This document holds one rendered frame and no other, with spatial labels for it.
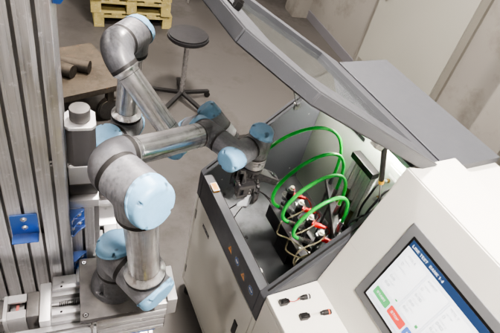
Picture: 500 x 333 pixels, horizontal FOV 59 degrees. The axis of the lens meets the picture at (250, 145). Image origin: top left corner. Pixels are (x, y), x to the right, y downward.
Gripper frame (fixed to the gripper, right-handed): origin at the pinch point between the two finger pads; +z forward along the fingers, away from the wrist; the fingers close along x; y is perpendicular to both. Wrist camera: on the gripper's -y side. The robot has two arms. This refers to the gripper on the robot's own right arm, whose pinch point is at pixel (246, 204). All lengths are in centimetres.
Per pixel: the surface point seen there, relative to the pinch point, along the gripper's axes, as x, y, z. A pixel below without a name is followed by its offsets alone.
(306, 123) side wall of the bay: -43, -51, 3
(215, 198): -28.0, -3.2, 27.7
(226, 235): -11.9, -3.1, 33.3
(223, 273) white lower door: -6, -3, 54
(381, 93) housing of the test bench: -22, -66, -28
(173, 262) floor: -62, -3, 123
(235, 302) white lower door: 8, -3, 55
